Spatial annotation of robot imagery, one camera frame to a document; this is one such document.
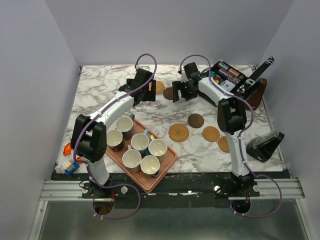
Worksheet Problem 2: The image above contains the cream cup blue handle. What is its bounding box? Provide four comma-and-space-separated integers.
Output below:
130, 129, 150, 155

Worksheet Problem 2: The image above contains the cream cup olive body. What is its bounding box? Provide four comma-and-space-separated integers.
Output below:
148, 135, 168, 162

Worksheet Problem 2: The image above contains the cream cup with teal handle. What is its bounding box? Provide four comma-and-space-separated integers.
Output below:
115, 113, 135, 140

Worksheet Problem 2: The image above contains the dark walnut wood coaster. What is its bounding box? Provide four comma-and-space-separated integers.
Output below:
163, 87, 174, 101

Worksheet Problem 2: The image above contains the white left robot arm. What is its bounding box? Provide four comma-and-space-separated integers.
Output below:
70, 68, 156, 198

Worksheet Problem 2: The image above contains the orange curved toy piece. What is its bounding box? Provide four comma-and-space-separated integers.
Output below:
62, 142, 73, 156

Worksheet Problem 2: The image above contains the black chip case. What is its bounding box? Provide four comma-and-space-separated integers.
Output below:
210, 56, 275, 100

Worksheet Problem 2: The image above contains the pink plastic tray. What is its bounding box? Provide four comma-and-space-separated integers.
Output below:
106, 116, 178, 193

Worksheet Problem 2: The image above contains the black phone stand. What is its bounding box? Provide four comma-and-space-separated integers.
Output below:
246, 131, 285, 163

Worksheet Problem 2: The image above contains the blue white toy block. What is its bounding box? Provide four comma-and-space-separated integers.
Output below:
62, 161, 80, 176

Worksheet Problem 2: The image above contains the cream cup dark brown body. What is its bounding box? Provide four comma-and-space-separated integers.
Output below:
106, 129, 125, 152

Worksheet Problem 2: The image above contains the light wood coaster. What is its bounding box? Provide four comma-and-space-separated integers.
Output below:
202, 126, 220, 142
218, 136, 230, 153

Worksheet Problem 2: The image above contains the aluminium mounting rail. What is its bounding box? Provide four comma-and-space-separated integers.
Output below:
40, 178, 305, 202

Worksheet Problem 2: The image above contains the cream cup navy handle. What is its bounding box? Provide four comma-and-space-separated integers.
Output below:
140, 155, 160, 178

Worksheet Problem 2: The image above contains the brown leather pouch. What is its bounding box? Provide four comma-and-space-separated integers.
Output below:
245, 78, 268, 111

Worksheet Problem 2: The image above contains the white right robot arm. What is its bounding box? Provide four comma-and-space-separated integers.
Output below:
172, 62, 252, 196

